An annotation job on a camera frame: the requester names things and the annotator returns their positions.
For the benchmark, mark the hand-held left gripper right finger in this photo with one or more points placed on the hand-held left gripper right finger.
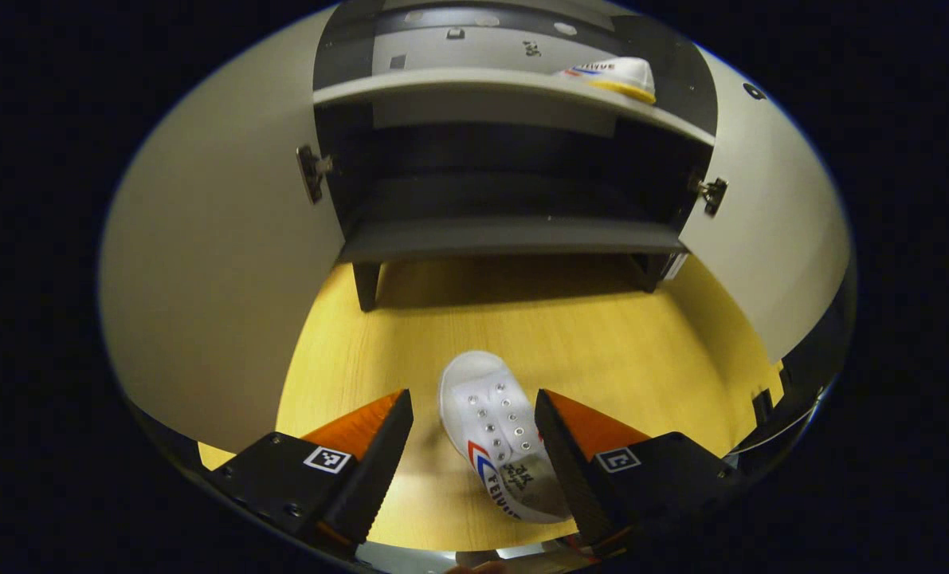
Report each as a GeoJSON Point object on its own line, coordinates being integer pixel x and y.
{"type": "Point", "coordinates": [566, 462]}

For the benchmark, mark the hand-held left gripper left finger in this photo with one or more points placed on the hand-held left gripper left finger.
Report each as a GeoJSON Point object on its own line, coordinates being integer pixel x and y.
{"type": "Point", "coordinates": [378, 462]}

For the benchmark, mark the white canvas shoe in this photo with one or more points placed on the white canvas shoe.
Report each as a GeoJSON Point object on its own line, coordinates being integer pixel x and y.
{"type": "Point", "coordinates": [617, 76]}
{"type": "Point", "coordinates": [490, 414]}

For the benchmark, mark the grey cabinet door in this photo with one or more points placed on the grey cabinet door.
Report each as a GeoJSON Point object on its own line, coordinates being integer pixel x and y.
{"type": "Point", "coordinates": [769, 231]}
{"type": "Point", "coordinates": [219, 263]}

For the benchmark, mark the grey shoe cabinet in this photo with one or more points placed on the grey shoe cabinet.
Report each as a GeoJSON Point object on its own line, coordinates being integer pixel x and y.
{"type": "Point", "coordinates": [506, 183]}

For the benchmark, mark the metal door hinge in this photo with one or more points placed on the metal door hinge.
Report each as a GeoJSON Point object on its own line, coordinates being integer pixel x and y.
{"type": "Point", "coordinates": [313, 171]}
{"type": "Point", "coordinates": [711, 194]}

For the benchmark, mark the white cabinet shelf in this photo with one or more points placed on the white cabinet shelf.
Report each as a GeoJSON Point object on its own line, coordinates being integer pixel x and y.
{"type": "Point", "coordinates": [474, 84]}

